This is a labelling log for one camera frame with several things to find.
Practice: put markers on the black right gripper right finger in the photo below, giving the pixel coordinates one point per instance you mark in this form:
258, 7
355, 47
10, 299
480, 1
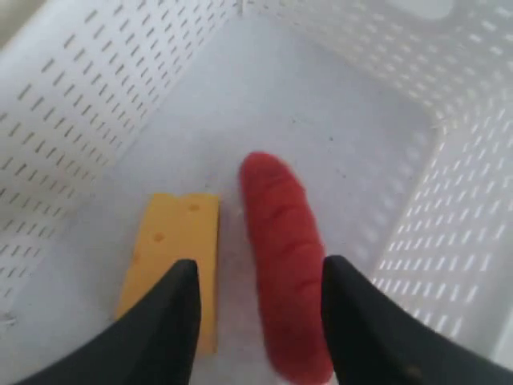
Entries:
372, 340

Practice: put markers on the yellow cheese wedge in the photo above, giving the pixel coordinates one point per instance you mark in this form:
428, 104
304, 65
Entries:
173, 228

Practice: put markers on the white perforated plastic basket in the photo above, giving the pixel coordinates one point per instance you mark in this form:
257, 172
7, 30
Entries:
395, 116

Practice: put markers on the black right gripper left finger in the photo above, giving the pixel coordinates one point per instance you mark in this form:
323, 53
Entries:
153, 343

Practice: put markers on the red sausage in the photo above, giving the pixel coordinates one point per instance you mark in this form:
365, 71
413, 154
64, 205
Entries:
288, 254

